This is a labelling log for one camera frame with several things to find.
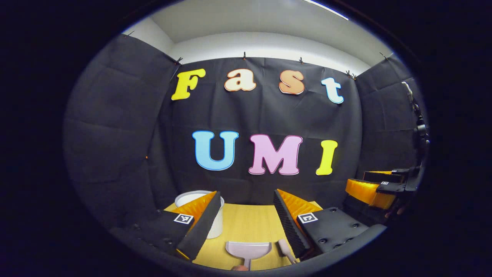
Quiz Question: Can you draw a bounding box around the small pink broom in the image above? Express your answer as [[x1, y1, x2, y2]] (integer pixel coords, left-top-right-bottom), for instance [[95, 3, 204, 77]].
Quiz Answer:
[[278, 239, 297, 265]]

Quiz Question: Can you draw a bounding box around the white ribbed garbage bin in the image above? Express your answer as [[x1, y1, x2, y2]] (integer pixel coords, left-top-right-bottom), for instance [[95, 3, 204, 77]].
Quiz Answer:
[[175, 190, 225, 239]]

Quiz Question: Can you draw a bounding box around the pink plastic dustpan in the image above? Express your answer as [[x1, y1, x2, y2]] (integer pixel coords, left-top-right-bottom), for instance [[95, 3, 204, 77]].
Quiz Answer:
[[225, 241, 273, 271]]

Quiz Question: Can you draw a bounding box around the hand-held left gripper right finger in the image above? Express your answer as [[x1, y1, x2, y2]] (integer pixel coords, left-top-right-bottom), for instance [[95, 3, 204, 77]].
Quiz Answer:
[[273, 189, 388, 261]]

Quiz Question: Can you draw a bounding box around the dark tripod stand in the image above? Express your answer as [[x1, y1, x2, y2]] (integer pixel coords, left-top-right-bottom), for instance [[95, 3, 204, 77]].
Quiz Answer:
[[402, 82, 430, 154]]

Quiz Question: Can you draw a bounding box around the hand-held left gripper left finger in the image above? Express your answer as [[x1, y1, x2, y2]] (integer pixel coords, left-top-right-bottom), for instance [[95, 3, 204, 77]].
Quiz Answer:
[[111, 191, 222, 261]]

